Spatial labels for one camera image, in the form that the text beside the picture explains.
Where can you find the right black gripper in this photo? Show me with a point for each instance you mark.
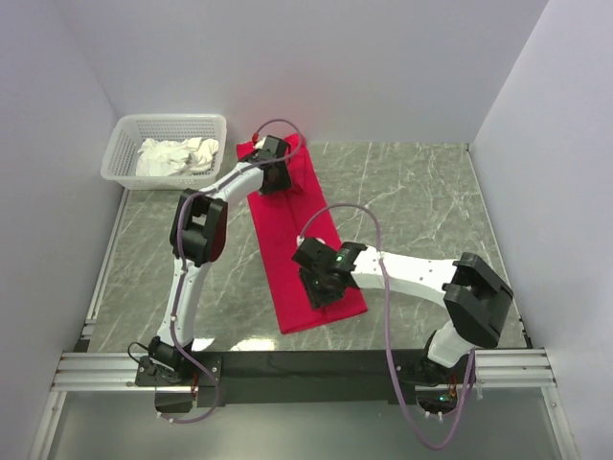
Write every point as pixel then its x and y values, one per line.
pixel 317 297

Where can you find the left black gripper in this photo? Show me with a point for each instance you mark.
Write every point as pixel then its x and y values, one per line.
pixel 283 182

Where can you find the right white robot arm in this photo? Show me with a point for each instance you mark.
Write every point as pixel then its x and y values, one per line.
pixel 475 297

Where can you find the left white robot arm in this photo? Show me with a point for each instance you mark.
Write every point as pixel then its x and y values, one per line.
pixel 198 237

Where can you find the white plastic laundry basket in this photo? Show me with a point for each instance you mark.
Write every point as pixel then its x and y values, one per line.
pixel 121 156

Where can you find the white t shirt in basket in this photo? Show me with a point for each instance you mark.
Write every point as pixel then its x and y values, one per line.
pixel 170 158

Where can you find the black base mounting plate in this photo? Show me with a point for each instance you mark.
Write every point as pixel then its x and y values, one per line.
pixel 281 377

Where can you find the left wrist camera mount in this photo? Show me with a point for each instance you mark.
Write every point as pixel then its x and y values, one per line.
pixel 256 140

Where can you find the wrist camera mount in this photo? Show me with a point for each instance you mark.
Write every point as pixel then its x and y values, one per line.
pixel 301 239
pixel 256 140

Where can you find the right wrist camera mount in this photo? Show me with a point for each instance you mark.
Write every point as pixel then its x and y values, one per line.
pixel 301 239

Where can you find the aluminium frame rail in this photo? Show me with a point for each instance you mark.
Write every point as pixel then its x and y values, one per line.
pixel 95 372

